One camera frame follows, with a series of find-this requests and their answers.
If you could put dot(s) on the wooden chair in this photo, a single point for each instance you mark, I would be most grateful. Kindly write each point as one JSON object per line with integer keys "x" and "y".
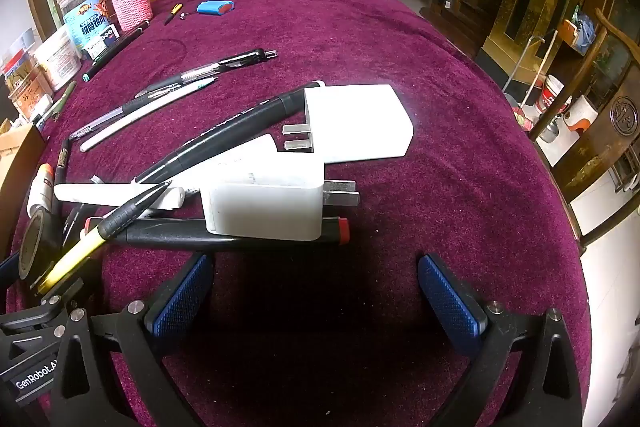
{"x": 600, "y": 127}

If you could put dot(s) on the orange and black pen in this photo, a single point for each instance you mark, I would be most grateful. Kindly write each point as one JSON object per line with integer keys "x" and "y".
{"x": 172, "y": 14}

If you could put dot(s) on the metal pole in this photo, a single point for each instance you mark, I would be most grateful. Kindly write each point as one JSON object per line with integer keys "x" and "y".
{"x": 522, "y": 67}

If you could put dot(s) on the black tape roll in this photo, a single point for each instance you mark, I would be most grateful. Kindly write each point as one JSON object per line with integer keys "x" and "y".
{"x": 30, "y": 247}

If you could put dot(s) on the purple velvet tablecloth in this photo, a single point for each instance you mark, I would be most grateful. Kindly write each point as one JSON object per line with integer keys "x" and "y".
{"x": 400, "y": 57}

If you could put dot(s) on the yellow and black pencil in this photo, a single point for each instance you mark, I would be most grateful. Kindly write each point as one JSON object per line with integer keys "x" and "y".
{"x": 75, "y": 252}

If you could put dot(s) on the small white and blue box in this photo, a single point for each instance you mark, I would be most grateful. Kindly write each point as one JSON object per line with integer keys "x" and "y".
{"x": 102, "y": 43}

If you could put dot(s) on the olive green pen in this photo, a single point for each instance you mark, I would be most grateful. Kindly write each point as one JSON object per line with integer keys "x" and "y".
{"x": 62, "y": 99}

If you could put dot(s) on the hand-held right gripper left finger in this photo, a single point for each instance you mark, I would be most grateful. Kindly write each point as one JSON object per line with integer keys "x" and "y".
{"x": 182, "y": 297}

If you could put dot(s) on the white bottle with orange cap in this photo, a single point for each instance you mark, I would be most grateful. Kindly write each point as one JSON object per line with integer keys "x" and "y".
{"x": 40, "y": 192}

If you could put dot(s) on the blue label jar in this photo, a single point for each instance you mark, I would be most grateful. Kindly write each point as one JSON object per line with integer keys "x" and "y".
{"x": 90, "y": 27}

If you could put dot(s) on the white pen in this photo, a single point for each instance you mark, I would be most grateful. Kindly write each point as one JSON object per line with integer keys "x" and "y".
{"x": 140, "y": 119}

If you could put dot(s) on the black marker with white print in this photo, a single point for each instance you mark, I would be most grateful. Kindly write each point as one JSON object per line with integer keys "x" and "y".
{"x": 225, "y": 137}

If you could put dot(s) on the blue lighter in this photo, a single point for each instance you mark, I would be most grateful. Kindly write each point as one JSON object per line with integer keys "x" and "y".
{"x": 215, "y": 7}

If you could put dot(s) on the blue bag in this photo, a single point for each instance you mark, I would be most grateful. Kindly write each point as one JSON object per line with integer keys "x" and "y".
{"x": 582, "y": 32}

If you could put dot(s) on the black marker with red cap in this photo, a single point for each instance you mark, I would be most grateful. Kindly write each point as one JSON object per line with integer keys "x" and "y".
{"x": 165, "y": 234}

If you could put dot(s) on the white plastic tub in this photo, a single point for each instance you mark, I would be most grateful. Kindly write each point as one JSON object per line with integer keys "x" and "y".
{"x": 57, "y": 59}

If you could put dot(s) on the white charger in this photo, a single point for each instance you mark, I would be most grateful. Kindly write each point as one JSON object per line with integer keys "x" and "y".
{"x": 360, "y": 122}
{"x": 265, "y": 207}

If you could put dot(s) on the clear pen with black grip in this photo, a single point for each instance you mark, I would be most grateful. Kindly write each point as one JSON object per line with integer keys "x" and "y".
{"x": 145, "y": 99}

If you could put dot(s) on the black pen with gold print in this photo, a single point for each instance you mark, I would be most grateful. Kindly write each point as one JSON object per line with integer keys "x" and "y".
{"x": 64, "y": 157}

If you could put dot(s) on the black clicker pen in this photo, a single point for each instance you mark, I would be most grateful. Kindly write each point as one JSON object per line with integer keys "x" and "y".
{"x": 235, "y": 61}

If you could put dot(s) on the orange label box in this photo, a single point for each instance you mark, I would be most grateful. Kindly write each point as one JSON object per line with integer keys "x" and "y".
{"x": 25, "y": 87}

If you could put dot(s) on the cardboard box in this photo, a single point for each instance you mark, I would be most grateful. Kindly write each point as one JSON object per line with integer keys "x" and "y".
{"x": 17, "y": 167}

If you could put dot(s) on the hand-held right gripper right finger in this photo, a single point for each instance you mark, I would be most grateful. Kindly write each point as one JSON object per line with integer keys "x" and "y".
{"x": 450, "y": 302}

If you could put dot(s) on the white bucket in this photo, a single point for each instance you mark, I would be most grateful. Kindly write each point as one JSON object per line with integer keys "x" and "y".
{"x": 552, "y": 94}

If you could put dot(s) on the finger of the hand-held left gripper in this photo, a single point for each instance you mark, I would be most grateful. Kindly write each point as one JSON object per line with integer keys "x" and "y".
{"x": 57, "y": 294}
{"x": 9, "y": 267}

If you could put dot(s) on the black pen with teal end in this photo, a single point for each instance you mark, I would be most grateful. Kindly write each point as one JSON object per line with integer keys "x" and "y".
{"x": 115, "y": 52}

